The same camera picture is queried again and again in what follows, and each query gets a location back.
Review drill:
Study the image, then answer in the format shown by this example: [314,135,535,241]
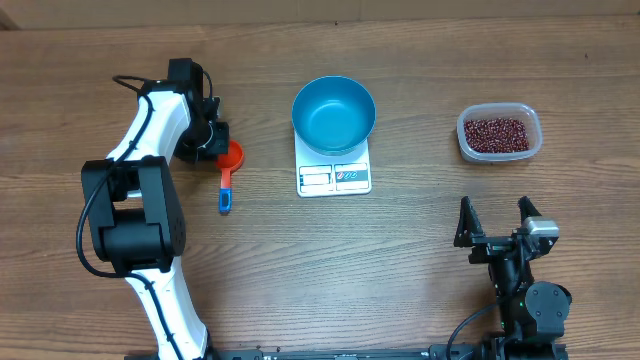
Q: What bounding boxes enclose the clear plastic bean container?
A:
[456,102,544,163]

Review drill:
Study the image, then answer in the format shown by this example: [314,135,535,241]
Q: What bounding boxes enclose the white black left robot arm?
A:
[76,58,230,359]

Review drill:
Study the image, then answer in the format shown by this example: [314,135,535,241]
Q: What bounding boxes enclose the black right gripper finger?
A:
[518,196,541,223]
[454,196,485,247]

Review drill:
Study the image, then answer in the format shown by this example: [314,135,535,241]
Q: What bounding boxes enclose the white digital kitchen scale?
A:
[294,134,373,198]

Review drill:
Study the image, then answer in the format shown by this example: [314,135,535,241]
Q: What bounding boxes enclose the red adzuki beans in container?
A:
[463,117,530,154]

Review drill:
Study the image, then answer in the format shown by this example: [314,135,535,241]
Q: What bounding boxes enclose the orange measuring scoop blue handle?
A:
[216,140,245,214]

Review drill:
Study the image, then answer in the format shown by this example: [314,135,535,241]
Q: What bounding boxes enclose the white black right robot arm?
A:
[445,196,572,360]

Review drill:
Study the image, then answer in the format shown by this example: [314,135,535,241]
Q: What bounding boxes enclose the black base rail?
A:
[124,342,570,360]

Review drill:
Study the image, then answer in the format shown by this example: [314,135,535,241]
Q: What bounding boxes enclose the teal blue bowl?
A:
[291,75,377,156]

